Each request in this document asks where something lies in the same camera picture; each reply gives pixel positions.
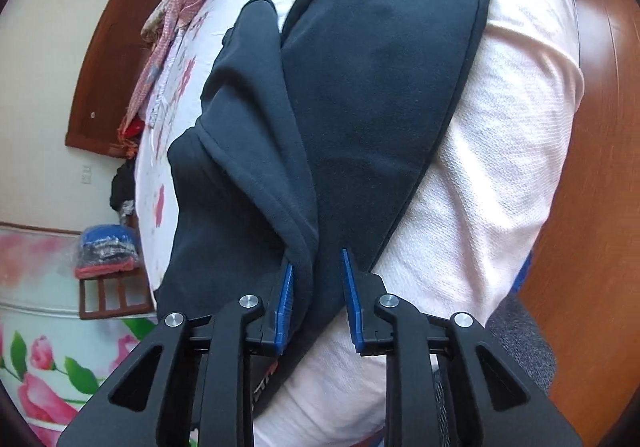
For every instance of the pale pink bed sheet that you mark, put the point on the pale pink bed sheet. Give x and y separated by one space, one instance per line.
500 187

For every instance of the grey chair cushion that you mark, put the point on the grey chair cushion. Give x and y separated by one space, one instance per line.
525 342

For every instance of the red patterned cloth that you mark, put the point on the red patterned cloth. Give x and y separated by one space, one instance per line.
167 17

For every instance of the wooden stool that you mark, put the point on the wooden stool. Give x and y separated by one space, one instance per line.
112 297

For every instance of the wooden headboard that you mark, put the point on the wooden headboard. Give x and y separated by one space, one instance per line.
120 52

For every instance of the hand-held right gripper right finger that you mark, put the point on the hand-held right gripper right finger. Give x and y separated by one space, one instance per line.
351 302

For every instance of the dark navy pants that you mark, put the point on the dark navy pants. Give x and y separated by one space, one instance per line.
360 102

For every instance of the black bag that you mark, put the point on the black bag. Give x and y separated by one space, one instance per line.
122 189

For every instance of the bag of folded clothes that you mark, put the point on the bag of folded clothes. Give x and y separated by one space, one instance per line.
107 249

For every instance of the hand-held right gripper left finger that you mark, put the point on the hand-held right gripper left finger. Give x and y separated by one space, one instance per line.
283 307

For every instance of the wall socket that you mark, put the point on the wall socket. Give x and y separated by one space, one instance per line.
87 174

